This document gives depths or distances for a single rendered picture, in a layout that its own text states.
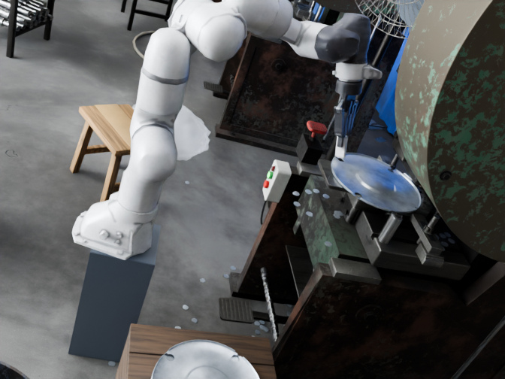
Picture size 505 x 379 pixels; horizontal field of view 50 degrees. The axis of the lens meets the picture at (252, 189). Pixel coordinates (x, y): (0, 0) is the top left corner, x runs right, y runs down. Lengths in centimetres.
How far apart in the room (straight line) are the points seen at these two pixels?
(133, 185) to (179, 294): 79
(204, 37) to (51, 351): 112
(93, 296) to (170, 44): 79
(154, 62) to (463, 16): 66
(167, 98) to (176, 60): 9
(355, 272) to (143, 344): 60
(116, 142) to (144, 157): 94
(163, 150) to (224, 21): 33
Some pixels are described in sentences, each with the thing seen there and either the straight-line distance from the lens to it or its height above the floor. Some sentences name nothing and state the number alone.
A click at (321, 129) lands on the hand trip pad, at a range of 186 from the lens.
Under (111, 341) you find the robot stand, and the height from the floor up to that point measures 10.
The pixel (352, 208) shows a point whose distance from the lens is 163.
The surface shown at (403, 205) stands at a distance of 160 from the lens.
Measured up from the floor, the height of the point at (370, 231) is 70.
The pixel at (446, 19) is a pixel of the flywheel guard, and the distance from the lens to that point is 101.
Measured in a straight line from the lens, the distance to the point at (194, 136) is 281.
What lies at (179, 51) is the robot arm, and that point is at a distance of 125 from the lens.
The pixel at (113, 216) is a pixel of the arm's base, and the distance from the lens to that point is 150.
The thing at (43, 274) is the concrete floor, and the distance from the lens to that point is 209.
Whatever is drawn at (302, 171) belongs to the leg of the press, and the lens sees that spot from 182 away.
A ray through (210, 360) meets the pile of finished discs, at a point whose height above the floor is 36.
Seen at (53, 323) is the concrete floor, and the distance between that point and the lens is 194.
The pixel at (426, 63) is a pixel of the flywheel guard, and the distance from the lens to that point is 103.
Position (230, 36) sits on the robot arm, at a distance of 121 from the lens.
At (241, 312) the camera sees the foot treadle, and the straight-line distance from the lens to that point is 191.
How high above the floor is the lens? 150
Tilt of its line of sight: 32 degrees down
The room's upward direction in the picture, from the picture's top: 22 degrees clockwise
